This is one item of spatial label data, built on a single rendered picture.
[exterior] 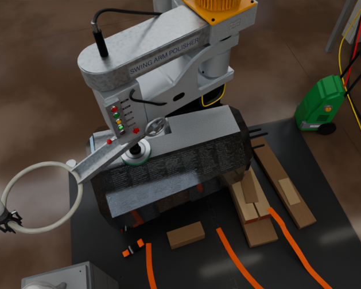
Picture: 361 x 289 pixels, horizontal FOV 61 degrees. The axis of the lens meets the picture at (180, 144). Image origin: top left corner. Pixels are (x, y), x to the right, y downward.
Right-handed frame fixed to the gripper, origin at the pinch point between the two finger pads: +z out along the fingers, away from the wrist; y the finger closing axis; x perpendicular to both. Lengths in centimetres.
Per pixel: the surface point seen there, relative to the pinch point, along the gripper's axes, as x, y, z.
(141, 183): -33, 75, 7
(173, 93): -32, 108, -58
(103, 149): -7, 68, -17
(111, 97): -23, 72, -76
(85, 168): -6, 53, -11
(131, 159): -21, 79, -7
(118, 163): -15, 72, -4
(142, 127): -28, 86, -43
